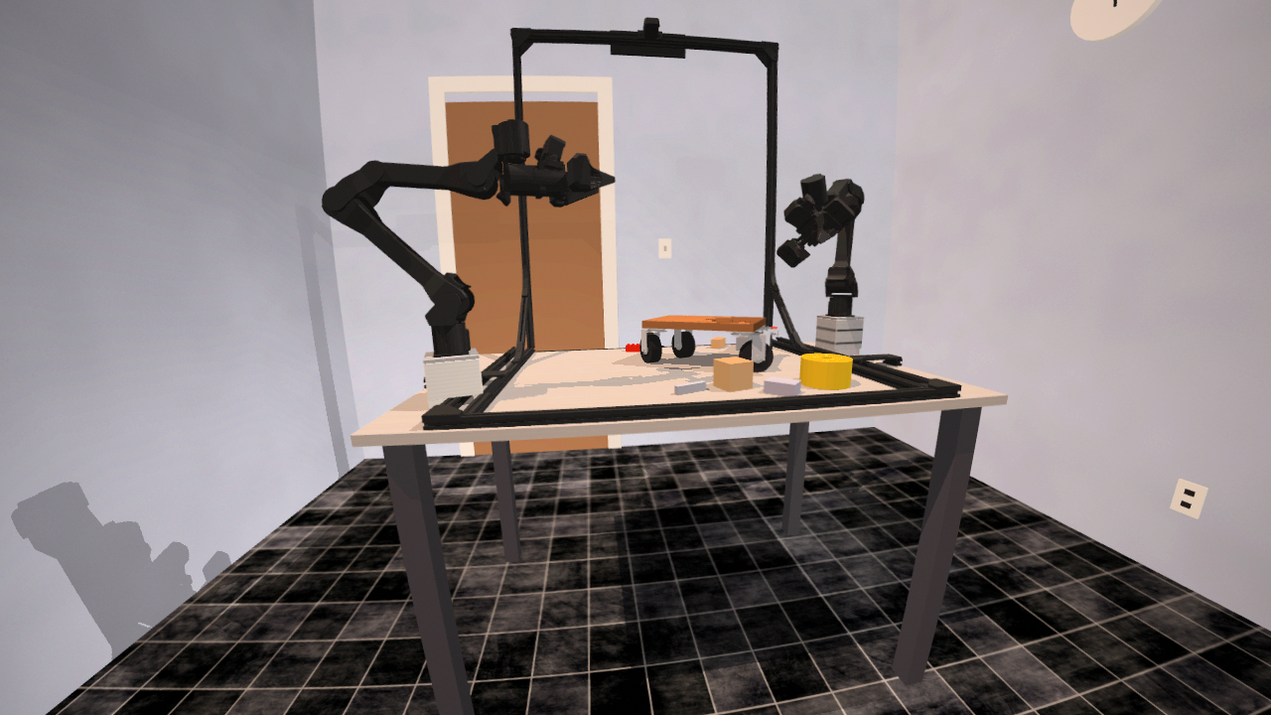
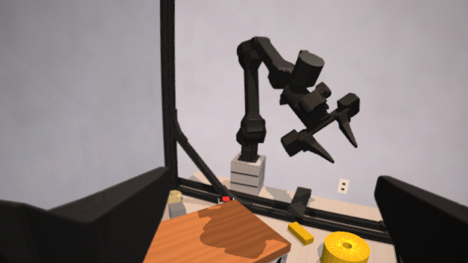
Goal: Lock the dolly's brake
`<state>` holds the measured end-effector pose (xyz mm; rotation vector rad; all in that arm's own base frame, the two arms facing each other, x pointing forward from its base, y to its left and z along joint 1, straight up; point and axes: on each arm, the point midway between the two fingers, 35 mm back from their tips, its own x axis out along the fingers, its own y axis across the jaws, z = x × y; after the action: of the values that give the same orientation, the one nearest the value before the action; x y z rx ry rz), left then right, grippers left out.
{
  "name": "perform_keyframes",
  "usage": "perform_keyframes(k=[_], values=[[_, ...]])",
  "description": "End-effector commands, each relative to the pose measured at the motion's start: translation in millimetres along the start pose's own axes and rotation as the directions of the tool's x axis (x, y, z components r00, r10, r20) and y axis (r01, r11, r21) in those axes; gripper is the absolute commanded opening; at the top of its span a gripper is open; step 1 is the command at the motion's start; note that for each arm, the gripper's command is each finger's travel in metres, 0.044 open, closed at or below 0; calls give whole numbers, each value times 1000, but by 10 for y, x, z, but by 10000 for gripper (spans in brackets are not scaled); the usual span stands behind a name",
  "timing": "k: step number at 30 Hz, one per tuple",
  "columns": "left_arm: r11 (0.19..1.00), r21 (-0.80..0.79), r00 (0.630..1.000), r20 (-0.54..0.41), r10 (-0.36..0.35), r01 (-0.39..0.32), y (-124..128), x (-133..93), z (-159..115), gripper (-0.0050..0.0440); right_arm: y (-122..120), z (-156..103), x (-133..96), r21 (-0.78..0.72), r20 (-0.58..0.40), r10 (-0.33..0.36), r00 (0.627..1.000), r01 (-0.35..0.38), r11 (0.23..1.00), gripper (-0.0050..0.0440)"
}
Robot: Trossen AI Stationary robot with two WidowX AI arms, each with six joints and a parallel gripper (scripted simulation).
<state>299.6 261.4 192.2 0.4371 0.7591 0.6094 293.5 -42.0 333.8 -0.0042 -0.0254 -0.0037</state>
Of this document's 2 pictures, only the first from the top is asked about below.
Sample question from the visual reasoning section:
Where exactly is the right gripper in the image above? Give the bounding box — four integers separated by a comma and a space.
533, 152, 616, 208

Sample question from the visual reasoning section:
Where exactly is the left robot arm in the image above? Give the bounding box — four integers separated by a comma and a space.
783, 174, 864, 317

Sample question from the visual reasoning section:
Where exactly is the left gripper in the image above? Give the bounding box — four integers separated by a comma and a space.
777, 198, 854, 268

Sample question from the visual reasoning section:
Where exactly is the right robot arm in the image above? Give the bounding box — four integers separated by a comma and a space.
322, 119, 566, 358

